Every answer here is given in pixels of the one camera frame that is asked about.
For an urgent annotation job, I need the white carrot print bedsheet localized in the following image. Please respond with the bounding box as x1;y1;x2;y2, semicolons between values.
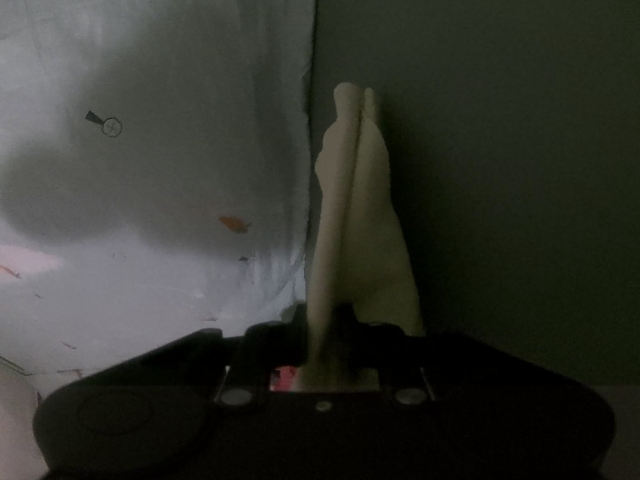
1;0;316;394

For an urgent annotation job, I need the cream beige garment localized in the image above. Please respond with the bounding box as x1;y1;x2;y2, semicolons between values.
293;82;422;392

